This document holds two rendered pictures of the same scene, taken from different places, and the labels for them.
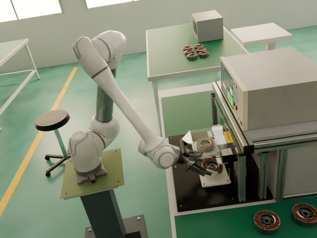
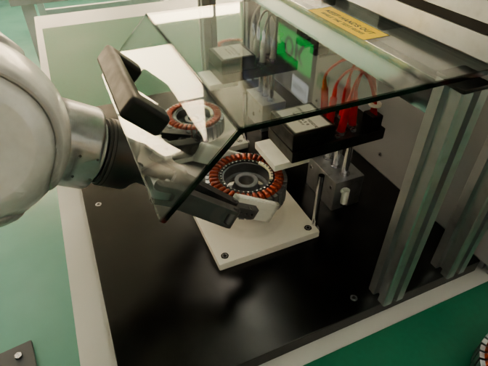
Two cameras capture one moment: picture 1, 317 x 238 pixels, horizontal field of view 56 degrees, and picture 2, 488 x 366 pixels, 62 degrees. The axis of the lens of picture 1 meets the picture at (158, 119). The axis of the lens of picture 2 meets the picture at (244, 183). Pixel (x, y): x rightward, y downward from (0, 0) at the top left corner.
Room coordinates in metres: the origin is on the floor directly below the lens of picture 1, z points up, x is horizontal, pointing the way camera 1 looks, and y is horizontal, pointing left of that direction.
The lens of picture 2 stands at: (0.84, -0.05, 1.19)
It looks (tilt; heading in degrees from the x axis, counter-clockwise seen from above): 39 degrees down; 334
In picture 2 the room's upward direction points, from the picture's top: straight up
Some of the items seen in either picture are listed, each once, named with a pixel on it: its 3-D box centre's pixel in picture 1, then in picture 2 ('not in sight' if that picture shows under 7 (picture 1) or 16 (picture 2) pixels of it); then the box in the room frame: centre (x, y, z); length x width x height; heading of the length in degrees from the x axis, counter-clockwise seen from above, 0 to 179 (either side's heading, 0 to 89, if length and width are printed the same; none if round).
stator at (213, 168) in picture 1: (212, 166); (245, 184); (1.22, -0.24, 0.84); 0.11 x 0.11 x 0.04
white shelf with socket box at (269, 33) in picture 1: (258, 60); not in sight; (2.22, -0.87, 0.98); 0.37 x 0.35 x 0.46; 178
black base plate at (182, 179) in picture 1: (212, 163); (227, 174); (1.34, -0.27, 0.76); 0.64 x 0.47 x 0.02; 178
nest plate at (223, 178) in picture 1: (213, 174); (248, 214); (1.22, -0.25, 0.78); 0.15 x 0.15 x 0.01; 88
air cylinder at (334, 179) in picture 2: (239, 168); (333, 179); (1.22, -0.39, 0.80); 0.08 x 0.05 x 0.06; 178
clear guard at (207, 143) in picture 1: (215, 145); (293, 68); (1.14, -0.25, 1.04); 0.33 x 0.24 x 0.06; 88
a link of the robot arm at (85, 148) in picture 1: (84, 148); not in sight; (1.48, 0.47, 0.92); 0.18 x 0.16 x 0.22; 148
